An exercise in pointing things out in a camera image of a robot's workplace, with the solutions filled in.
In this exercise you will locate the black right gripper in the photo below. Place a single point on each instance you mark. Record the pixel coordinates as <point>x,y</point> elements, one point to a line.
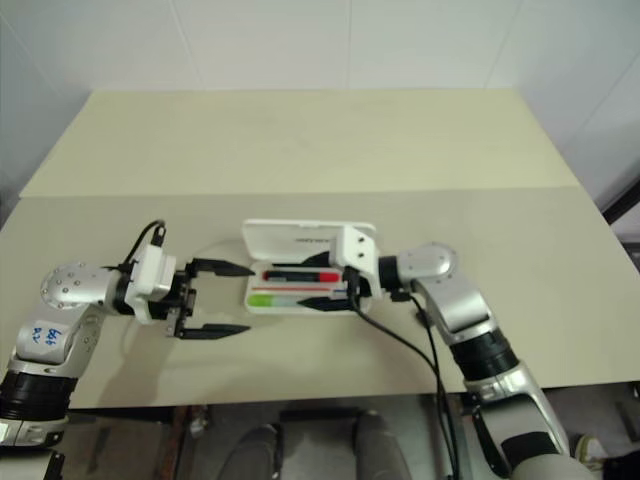
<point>364,292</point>

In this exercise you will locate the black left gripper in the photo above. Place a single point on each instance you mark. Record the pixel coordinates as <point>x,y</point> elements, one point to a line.
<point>182,305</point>

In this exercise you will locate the black marker with red cap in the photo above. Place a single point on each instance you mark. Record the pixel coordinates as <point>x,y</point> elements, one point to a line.
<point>300,275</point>

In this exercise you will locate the green capped marker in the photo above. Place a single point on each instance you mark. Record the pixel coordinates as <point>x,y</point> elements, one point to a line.
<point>265,301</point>

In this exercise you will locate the white plastic pencil case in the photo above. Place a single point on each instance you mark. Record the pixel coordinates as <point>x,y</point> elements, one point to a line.
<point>280,240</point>

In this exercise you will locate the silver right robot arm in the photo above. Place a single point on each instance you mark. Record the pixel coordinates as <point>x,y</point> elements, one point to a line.
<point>465,305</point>

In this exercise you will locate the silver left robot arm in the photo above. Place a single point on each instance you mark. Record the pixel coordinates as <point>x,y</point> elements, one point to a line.
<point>65,290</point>

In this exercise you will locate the rusty metal table leg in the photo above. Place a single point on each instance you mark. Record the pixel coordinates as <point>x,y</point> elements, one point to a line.
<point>190,435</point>

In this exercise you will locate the grey rounded shape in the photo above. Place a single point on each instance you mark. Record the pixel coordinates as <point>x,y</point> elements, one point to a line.
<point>255,452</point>
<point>380,450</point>

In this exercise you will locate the dark metal table leg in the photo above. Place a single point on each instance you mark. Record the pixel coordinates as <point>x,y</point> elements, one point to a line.
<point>462,415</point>

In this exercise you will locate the white and green shoe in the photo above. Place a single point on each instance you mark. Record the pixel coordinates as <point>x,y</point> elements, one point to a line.
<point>590,446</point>

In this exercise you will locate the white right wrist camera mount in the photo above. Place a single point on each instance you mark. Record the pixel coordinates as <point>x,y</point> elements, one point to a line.
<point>357,250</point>

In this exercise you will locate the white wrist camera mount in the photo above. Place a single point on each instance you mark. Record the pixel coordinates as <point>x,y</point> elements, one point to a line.
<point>357,250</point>
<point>150,272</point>

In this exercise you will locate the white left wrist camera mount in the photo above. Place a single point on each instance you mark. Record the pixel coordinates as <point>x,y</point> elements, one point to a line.
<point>150,272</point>

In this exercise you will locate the black frame at wall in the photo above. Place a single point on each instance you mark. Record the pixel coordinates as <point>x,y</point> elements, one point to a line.
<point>625,197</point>

